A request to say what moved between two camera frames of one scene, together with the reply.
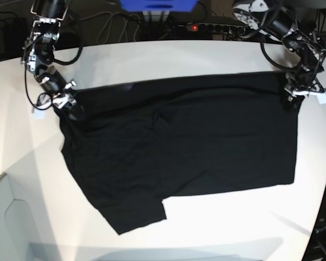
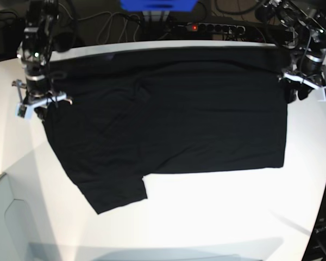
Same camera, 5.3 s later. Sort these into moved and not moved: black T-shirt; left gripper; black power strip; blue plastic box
Moved: black T-shirt; left gripper
Not moved: blue plastic box; black power strip
